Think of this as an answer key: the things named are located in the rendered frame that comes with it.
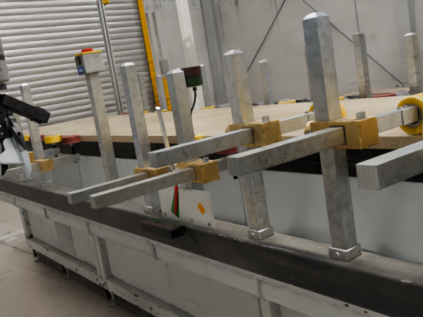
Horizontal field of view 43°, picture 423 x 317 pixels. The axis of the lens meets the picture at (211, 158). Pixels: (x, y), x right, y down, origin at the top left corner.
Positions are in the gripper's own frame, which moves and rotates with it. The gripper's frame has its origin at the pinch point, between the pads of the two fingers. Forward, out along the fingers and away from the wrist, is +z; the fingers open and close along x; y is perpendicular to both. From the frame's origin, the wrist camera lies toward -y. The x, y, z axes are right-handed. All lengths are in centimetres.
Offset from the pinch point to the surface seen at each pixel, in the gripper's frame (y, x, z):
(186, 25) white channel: -151, -118, -42
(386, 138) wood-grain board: -59, 53, 4
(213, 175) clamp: -44.0, 12.2, 10.2
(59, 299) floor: -66, -162, 94
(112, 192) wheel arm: -18.2, 6.4, 8.1
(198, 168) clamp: -41.1, 10.3, 7.9
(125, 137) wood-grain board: -69, -68, 5
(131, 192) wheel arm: -22.7, 6.8, 9.2
